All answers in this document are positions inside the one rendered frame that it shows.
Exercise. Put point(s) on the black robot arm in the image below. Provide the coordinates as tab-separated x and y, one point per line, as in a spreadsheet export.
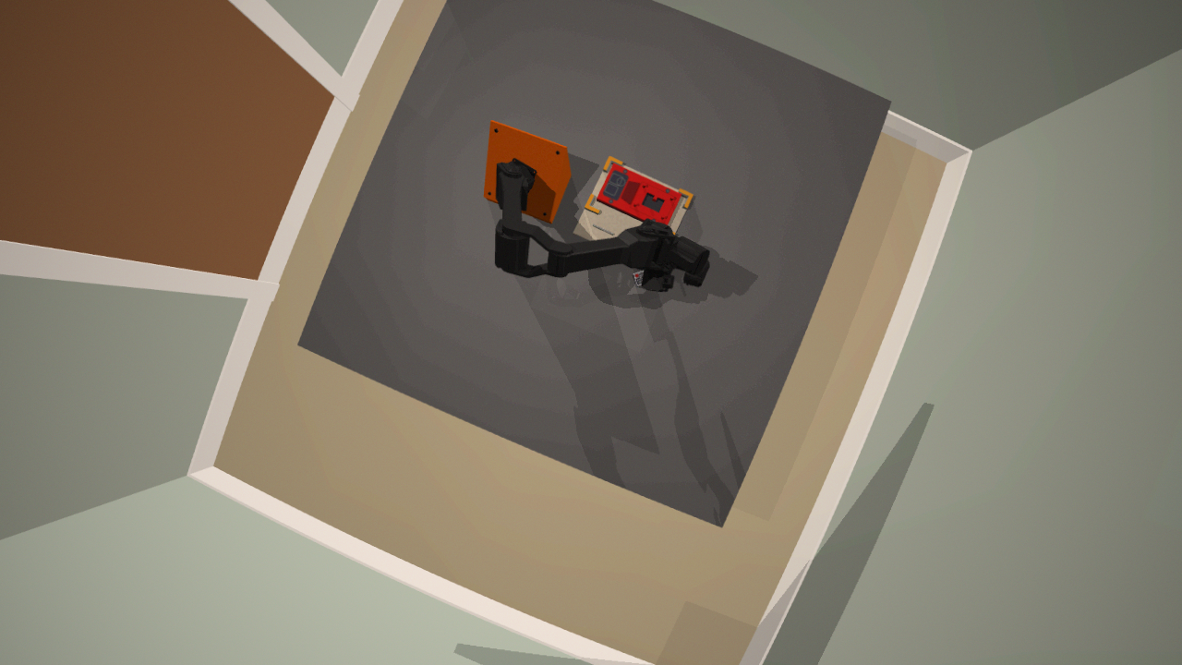
634	247

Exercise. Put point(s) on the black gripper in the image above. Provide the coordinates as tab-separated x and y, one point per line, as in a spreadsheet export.
688	278

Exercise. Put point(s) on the red toy car body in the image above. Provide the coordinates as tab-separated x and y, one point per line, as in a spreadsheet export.
637	196

